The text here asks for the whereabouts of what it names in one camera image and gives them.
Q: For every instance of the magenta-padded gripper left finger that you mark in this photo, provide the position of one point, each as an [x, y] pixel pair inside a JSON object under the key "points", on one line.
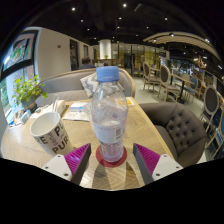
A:
{"points": [[76, 159]]}

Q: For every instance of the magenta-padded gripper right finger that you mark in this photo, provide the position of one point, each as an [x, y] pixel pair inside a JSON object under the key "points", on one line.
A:
{"points": [[148, 159]]}

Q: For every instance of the clear blue-capped water bottle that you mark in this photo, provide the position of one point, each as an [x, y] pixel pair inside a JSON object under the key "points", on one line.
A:
{"points": [[109, 116]]}

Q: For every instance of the flat round red coaster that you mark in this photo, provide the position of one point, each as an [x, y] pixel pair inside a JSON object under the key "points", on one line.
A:
{"points": [[111, 164]]}

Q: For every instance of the white printed mug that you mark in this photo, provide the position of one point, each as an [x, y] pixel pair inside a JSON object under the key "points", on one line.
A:
{"points": [[50, 133]]}

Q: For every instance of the dark grey tufted armchair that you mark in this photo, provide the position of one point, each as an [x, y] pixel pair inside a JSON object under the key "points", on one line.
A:
{"points": [[180, 130]]}

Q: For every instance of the yellow card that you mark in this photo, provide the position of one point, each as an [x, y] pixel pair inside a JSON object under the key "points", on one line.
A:
{"points": [[130, 101]]}

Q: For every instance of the grey upholstered sofa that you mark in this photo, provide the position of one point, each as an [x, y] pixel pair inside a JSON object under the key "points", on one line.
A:
{"points": [[63, 83]]}

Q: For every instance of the potted green plant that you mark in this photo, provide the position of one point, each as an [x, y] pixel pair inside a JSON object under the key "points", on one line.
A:
{"points": [[28, 90]]}

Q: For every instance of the dark café table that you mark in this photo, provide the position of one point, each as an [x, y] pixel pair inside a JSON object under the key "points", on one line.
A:
{"points": [[182, 81]]}

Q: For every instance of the group of dining chairs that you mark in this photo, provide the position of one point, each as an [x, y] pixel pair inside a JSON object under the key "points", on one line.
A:
{"points": [[211, 100]]}

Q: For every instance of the person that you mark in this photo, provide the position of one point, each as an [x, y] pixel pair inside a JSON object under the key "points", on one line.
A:
{"points": [[86, 65]]}

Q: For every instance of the white round column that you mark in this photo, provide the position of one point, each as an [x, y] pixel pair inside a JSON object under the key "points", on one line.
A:
{"points": [[105, 49]]}

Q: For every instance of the group of ceiling lights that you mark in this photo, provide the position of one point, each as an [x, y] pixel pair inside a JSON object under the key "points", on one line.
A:
{"points": [[124, 5]]}

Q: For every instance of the framed colourful wall picture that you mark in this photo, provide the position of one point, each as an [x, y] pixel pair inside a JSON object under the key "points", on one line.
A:
{"points": [[20, 50]]}

